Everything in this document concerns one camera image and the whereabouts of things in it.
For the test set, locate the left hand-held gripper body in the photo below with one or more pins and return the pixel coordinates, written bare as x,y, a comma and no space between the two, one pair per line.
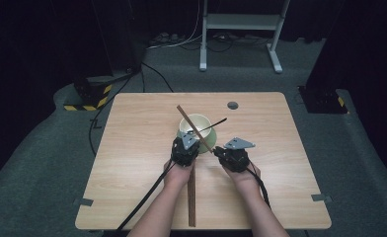
185,153

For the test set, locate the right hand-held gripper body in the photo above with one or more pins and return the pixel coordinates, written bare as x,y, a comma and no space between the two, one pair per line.
234,158

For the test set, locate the single brown chopstick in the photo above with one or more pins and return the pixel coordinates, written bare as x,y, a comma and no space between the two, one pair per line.
193,126

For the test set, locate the cream ceramic bowl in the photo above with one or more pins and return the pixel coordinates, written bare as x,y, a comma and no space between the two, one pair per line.
199,123

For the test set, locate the person's right hand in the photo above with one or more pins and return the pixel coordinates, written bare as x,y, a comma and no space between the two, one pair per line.
244,179

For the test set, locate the person's left hand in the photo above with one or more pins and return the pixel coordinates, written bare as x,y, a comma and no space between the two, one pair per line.
178,176

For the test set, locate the green round coaster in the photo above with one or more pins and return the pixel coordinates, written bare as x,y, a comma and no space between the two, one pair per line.
209,141

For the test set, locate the grey tape piece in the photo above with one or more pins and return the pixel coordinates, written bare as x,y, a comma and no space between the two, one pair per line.
320,197
84,202

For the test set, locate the black yellow striped stand base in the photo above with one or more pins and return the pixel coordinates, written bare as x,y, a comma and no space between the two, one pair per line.
91,94

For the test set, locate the dark power strip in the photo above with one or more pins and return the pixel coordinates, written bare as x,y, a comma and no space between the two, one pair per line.
167,38

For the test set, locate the white metal stand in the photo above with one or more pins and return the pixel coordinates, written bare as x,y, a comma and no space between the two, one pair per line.
242,21

